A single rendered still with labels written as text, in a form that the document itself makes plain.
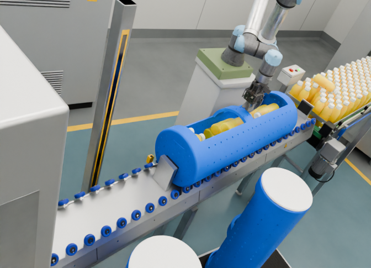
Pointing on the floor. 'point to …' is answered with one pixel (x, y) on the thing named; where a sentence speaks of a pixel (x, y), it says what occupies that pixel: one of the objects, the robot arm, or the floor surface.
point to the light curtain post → (109, 88)
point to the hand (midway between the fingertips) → (248, 110)
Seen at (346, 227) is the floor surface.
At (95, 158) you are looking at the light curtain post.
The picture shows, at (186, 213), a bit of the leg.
